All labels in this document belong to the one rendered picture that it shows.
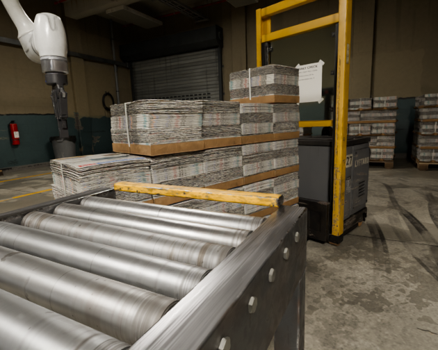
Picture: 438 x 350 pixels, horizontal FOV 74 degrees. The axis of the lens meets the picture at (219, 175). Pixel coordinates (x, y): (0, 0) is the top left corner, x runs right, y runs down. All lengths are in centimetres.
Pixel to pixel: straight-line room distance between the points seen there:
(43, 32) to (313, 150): 195
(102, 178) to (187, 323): 95
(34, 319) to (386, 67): 771
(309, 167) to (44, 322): 236
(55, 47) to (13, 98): 720
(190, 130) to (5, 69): 739
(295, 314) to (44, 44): 117
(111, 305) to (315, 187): 231
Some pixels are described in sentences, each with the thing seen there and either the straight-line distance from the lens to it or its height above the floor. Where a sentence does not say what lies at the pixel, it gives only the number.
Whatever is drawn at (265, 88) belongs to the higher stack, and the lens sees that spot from 191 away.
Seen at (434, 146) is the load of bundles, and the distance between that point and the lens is 613.
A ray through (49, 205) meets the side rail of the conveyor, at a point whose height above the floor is 80.
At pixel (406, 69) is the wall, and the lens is 781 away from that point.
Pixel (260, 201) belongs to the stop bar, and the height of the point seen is 81.
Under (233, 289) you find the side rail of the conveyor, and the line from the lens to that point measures 31.
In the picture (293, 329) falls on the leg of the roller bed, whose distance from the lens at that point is 63.
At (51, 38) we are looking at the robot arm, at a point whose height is 128.
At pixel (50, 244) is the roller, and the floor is 79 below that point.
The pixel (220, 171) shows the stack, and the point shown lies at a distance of 152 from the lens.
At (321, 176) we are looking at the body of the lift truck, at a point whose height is 50.
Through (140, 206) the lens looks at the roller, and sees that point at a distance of 63.
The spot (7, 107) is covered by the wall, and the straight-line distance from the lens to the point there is 839.
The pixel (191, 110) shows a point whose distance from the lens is 135.
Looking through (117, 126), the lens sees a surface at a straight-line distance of 151.
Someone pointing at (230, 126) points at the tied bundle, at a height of 94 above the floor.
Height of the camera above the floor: 96
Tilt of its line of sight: 10 degrees down
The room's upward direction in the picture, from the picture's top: 2 degrees counter-clockwise
